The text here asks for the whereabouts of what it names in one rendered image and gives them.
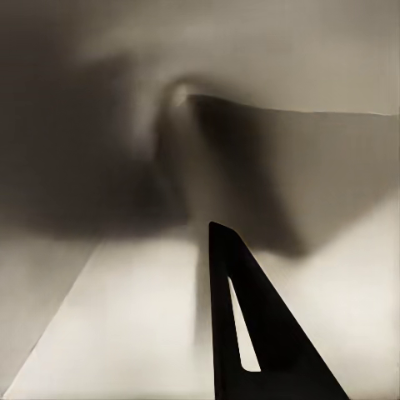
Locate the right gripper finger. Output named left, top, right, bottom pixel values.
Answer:
left=208, top=222, right=349, bottom=400

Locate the paper coffee filter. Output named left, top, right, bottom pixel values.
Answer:
left=0, top=0, right=400, bottom=400

